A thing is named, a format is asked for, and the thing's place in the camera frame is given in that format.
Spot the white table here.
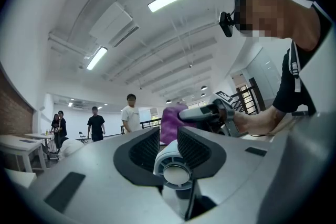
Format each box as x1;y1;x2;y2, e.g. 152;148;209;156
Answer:
0;134;48;173
25;133;55;141

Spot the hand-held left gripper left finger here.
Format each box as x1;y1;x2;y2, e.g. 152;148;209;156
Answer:
28;127;184;222

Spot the black head camera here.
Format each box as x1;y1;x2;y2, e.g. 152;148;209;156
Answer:
219;11;236;38

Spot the person's head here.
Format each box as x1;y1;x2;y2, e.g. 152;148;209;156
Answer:
235;0;321;52

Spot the white ceiling air conditioner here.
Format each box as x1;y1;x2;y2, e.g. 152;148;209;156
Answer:
88;2;141;48

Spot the purple cloth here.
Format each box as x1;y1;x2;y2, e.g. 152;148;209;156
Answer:
160;102;197;146

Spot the white shoulder strap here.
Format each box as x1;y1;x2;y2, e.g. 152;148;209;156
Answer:
288;40;302;93

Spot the person's right forearm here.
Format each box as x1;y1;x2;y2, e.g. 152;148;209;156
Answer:
234;106;296;137

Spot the person's black clothing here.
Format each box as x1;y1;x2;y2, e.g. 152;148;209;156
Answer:
272;2;333;116

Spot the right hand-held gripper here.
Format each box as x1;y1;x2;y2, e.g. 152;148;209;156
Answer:
178;90;249;139

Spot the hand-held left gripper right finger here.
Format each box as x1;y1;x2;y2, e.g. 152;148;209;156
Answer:
177;112;336;223

